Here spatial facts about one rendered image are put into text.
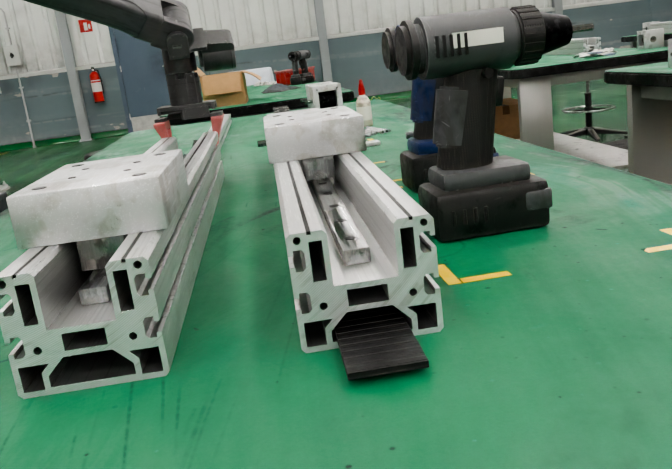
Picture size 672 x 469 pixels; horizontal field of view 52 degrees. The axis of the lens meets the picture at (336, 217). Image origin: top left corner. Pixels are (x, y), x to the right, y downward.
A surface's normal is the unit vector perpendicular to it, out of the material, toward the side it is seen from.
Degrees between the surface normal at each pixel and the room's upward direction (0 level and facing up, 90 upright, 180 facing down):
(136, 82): 90
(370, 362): 0
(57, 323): 0
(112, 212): 90
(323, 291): 90
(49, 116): 90
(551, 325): 0
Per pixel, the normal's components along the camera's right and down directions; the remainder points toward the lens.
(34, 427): -0.12, -0.96
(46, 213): 0.11, 0.22
